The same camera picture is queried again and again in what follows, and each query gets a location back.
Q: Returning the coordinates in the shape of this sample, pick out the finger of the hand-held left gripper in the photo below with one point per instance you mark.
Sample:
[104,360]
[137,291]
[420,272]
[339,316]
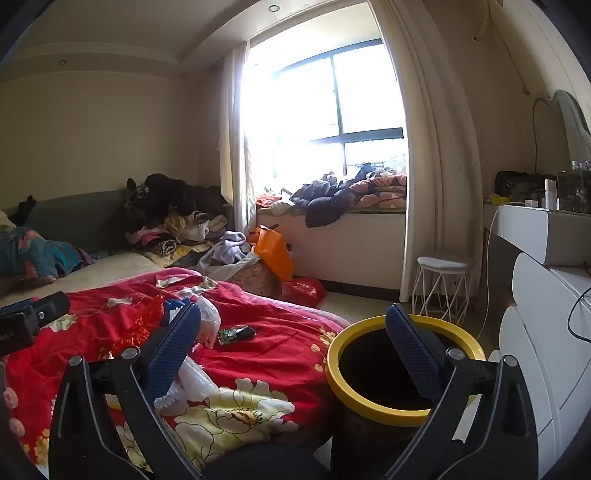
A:
[48,308]
[16,304]

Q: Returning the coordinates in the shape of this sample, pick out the red floral blanket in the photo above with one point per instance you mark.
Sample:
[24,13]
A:
[277,360]

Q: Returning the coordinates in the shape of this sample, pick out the beige bed mattress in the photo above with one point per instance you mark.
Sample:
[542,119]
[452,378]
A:
[111,270]

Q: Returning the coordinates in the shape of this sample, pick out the pile of clothes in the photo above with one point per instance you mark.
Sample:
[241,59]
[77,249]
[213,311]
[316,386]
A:
[171,207]

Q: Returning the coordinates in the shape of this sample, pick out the clear organizer box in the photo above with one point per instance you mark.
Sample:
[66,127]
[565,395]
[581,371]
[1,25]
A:
[575,191]

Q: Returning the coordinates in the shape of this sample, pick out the orange patterned quilt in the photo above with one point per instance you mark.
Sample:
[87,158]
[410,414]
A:
[378,191]

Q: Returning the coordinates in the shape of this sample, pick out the black cloth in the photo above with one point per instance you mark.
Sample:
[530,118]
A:
[23,210]

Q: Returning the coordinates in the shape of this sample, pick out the green and black wrapper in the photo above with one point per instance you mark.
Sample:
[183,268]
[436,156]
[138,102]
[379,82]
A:
[235,334]

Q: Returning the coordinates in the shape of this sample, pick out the grey-green headboard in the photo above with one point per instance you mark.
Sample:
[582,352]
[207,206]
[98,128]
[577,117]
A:
[83,217]

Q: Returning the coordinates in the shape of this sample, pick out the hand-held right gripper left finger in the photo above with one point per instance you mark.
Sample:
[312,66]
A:
[173,350]

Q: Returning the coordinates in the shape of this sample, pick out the white bottle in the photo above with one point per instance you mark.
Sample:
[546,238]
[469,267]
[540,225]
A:
[549,194]

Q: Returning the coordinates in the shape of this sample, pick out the orange bag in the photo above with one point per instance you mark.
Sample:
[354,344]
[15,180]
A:
[272,251]

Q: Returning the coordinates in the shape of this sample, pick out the orange-red cloth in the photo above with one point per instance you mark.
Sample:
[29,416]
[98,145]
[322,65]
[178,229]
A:
[268,201]

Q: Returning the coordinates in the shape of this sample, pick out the dark jacket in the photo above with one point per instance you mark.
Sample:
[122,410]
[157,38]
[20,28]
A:
[323,203]

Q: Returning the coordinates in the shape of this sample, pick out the white drawer cabinet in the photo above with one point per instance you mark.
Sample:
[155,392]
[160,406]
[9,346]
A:
[540,323]

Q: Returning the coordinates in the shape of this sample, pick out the yellow-rimmed dark trash bin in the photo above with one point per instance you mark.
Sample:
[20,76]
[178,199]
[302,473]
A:
[332,369]

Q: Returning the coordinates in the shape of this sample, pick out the white plastic wrapper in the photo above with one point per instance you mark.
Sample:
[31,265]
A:
[207,318]

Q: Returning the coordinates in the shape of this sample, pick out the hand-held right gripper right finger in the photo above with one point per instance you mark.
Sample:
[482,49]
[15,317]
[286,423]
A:
[415,355]

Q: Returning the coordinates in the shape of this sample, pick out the teal patterned cloth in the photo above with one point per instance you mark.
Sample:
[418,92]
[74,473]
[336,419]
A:
[32,254]

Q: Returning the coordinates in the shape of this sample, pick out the white window seat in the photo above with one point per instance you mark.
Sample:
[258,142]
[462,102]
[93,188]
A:
[351,249]

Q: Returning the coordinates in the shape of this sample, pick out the vanity mirror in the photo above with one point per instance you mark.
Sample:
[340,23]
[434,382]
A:
[570,129]

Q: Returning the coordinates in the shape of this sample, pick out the small yellow item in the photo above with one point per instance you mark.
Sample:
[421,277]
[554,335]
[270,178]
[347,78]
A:
[498,200]

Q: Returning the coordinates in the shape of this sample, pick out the sheer white curtain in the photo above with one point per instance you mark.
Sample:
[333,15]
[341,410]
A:
[233,138]

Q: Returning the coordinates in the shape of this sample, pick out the red plastic bag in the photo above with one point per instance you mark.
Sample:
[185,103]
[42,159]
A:
[302,290]

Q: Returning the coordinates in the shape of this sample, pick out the black bag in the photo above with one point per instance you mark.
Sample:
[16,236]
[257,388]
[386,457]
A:
[519,187]

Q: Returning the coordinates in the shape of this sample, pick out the cream heavy curtain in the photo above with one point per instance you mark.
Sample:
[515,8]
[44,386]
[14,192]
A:
[438,161]

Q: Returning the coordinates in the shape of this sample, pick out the white vanity table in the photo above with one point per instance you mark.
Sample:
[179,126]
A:
[531,230]

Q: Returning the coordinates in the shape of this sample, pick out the floral fabric basket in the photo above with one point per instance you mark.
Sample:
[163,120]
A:
[254,279]

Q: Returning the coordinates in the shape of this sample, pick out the lavender clothes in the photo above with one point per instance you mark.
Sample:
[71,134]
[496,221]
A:
[226,251]

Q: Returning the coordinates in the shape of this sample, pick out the blue wrapper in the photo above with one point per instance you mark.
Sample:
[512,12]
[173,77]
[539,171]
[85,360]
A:
[171,310]

